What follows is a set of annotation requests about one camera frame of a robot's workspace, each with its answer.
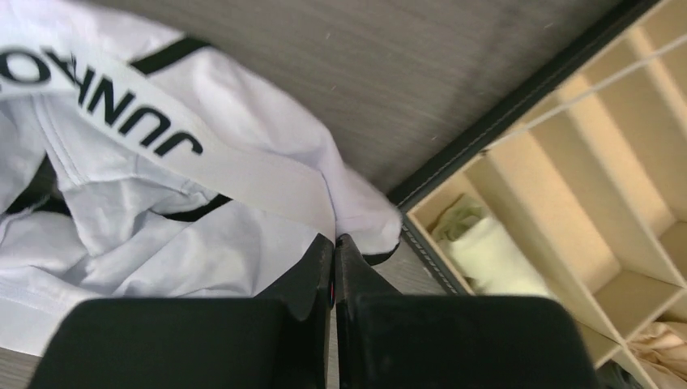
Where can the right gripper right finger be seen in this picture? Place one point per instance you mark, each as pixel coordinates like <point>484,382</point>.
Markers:
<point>390,340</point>

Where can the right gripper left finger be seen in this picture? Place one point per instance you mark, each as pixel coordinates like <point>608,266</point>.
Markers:
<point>278,339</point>

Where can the white black-trimmed underwear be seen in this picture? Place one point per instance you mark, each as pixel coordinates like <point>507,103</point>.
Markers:
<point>137,161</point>

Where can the cream rolled underwear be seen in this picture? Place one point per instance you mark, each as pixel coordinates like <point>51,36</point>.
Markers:
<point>481,249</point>

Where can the beige rolled underwear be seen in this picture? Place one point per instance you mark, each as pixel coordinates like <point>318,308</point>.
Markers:
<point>661,351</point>

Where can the black compartment storage box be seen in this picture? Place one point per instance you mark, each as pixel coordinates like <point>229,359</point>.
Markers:
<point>585,166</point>

